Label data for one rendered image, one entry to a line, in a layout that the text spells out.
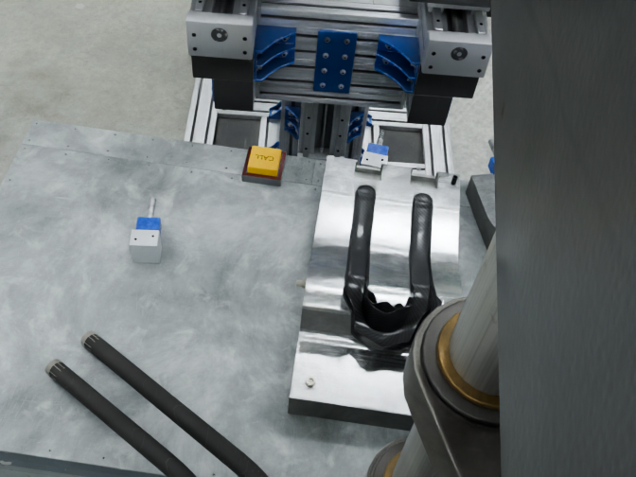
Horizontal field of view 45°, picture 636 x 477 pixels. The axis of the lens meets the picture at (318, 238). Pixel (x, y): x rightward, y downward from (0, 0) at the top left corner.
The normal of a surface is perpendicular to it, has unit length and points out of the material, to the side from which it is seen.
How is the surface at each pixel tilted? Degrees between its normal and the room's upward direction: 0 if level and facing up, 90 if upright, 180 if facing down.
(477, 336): 90
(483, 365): 90
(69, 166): 0
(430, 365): 0
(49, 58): 0
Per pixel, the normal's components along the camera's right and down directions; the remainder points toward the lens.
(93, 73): 0.07, -0.60
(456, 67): -0.03, 0.80
